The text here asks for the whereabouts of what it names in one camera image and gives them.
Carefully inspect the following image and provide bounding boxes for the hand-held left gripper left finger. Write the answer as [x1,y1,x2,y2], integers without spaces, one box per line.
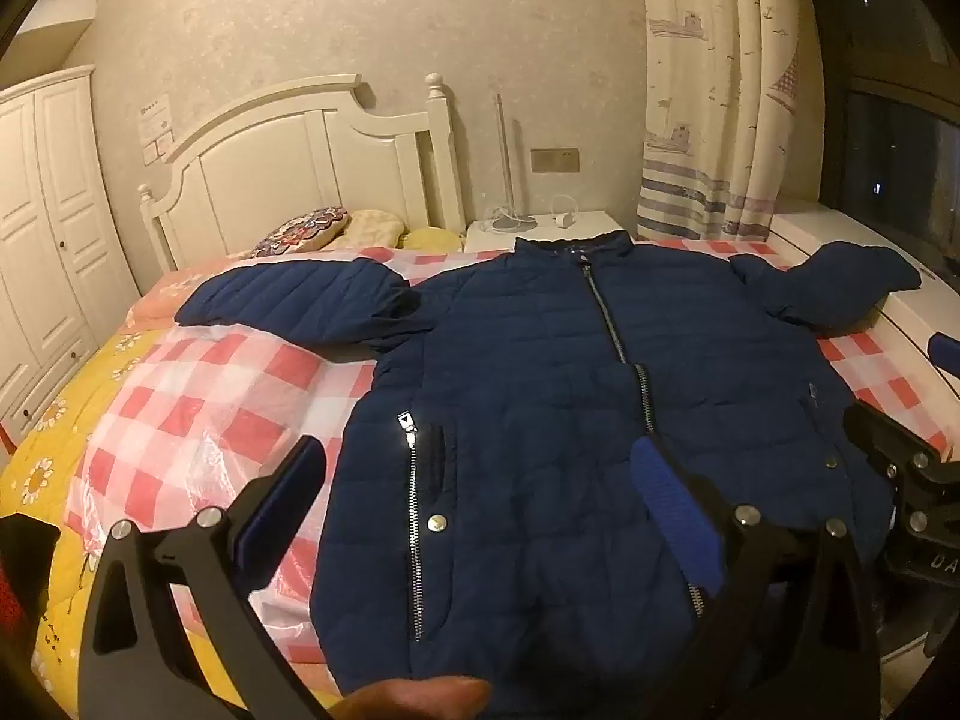
[79,435,335,720]

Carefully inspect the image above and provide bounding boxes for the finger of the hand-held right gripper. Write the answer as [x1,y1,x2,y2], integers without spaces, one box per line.
[842,399,943,487]
[928,331,960,376]

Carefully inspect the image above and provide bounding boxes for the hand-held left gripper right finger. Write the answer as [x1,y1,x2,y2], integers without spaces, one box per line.
[632,439,880,720]

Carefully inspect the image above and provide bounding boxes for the navy blue puffer jacket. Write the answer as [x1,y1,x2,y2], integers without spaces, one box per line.
[174,232,922,719]

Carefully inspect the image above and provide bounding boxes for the person's left hand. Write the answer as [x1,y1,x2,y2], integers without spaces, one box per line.
[336,679,494,720]

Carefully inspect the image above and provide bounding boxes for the pink white checkered plastic sheet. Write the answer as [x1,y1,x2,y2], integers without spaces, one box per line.
[67,236,953,661]

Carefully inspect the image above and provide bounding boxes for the dark window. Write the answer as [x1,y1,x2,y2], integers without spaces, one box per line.
[814,0,960,271]

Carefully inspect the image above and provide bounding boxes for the yellow floral quilt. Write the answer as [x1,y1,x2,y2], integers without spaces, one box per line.
[0,270,335,720]

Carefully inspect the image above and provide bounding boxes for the dark red cloth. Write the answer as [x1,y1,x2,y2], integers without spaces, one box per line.
[0,514,62,683]

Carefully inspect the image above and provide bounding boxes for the colourful patterned pillow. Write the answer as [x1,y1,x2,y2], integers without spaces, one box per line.
[251,206,353,260]

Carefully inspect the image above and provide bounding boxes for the white nightstand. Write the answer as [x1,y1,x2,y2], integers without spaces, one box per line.
[463,210,627,254]

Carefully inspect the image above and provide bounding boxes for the cream pillow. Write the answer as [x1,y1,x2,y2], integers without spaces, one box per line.
[334,208,407,248]

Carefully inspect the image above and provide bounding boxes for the yellow pillow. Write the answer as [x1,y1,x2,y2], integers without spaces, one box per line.
[397,226,464,252]

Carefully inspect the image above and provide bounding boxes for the cream printed curtain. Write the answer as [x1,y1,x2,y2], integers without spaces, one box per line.
[637,0,801,242]

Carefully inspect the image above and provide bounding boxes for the white wardrobe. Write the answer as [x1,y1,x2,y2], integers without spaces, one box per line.
[0,64,143,451]

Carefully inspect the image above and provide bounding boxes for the white wooden headboard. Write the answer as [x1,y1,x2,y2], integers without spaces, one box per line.
[137,73,467,271]

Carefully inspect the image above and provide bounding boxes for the white pole lamp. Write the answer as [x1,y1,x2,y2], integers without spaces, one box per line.
[480,94,537,235]

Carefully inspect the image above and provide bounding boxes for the paper notes on wall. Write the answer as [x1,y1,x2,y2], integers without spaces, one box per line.
[139,94,177,164]

